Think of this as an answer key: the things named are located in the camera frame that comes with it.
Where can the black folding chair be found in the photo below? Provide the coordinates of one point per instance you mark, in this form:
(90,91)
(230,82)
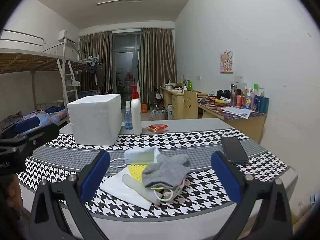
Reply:
(157,96)

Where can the wooden desk with patterned cover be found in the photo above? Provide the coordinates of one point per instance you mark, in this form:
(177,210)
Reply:
(245,127)

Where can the wooden chair with smiley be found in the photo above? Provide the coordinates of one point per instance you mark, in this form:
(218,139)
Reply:
(190,105)

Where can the houndstooth table cloth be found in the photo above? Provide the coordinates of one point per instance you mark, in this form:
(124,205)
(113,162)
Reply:
(200,185)

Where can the blue blanket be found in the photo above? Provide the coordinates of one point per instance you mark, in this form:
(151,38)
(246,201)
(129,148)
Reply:
(47,116)

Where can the person's left hand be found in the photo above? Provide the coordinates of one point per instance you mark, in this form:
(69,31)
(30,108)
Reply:
(10,193)

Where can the white carton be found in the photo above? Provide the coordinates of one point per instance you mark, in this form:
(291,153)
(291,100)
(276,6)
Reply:
(170,111)

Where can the dark hanging clothes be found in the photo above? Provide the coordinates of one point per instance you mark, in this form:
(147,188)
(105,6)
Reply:
(92,67)

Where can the yellow tube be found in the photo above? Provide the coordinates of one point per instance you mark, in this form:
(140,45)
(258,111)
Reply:
(221,101)

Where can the cartoon wall poster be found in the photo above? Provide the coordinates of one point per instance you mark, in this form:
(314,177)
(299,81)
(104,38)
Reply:
(226,62)

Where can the white wall socket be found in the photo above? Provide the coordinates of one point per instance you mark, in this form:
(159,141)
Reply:
(240,78)

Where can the orange box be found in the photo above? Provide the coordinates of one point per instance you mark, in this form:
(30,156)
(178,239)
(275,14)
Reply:
(144,108)

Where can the row of toiletry bottles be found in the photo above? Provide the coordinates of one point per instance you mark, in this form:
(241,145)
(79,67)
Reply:
(252,100)

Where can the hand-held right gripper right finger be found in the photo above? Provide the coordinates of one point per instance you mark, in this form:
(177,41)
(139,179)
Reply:
(226,177)

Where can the red snack packet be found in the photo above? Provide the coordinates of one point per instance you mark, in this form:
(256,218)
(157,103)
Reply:
(157,128)

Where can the white pump bottle red top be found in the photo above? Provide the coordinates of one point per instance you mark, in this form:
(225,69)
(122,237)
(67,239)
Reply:
(136,117)

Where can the grey bucket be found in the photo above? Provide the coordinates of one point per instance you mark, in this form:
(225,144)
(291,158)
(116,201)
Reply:
(160,114)

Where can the glass balcony door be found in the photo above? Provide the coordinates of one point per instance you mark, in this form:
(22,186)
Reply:
(125,65)

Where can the green plastic jug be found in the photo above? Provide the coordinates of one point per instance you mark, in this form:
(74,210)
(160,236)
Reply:
(190,85)

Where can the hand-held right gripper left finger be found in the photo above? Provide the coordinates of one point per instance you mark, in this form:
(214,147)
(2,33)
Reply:
(96,177)

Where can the plain wooden desk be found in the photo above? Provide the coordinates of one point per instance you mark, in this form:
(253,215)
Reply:
(172,102)

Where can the brown curtain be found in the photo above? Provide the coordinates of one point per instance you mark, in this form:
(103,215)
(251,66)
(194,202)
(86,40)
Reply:
(157,65)
(96,62)

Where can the printed papers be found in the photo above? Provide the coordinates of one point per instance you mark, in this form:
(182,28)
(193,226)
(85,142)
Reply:
(237,112)

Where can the white cloth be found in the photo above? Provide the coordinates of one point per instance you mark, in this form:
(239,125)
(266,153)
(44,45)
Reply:
(117,187)

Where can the blue face mask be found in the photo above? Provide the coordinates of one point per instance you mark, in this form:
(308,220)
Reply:
(140,156)

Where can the white air conditioner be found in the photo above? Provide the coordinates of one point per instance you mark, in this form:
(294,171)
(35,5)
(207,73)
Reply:
(65,37)

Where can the grey sock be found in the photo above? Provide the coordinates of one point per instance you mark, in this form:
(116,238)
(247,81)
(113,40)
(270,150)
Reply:
(162,172)

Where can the blue spray bottle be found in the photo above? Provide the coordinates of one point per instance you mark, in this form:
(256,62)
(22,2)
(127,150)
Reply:
(128,120)

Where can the black pouch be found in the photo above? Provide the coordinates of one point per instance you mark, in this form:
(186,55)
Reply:
(223,94)

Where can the yellow foam net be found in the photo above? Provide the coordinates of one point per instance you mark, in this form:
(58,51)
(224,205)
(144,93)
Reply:
(136,171)

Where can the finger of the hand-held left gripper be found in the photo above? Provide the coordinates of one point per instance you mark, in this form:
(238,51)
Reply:
(27,125)
(43,132)

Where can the black smartphone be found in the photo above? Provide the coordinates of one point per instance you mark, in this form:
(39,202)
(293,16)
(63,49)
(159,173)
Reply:
(234,150)

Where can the white bed ladder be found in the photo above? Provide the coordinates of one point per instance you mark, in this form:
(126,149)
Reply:
(66,80)

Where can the metal bunk bed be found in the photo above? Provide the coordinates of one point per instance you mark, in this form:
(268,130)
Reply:
(30,60)

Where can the white plastic bag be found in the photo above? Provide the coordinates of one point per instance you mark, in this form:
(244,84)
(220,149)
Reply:
(74,82)

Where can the translucent white strip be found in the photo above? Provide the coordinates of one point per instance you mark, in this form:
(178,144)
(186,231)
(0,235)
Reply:
(135,183)

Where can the white foam box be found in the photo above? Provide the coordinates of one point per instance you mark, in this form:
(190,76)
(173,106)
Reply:
(95,120)

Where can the ceiling tube light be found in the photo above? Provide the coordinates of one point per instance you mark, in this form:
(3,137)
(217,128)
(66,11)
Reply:
(119,1)

